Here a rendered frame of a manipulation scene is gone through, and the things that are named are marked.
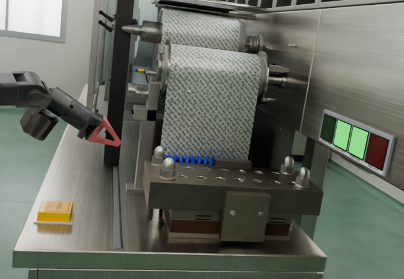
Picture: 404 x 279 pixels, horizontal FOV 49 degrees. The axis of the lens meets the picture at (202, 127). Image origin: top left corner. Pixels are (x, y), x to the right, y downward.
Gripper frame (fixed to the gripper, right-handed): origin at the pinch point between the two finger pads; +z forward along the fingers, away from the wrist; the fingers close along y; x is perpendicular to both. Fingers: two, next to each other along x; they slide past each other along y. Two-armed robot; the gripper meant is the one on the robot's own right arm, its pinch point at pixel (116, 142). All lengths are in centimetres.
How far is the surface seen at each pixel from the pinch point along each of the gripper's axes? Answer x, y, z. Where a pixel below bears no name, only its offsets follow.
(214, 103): 22.6, 0.9, 13.7
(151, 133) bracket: 5.9, -7.2, 7.0
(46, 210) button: -18.8, 12.8, -5.4
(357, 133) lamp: 34, 36, 29
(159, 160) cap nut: 3.9, 9.0, 9.0
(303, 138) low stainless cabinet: 57, -374, 239
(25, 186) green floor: -121, -249, 4
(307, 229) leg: 9, -12, 68
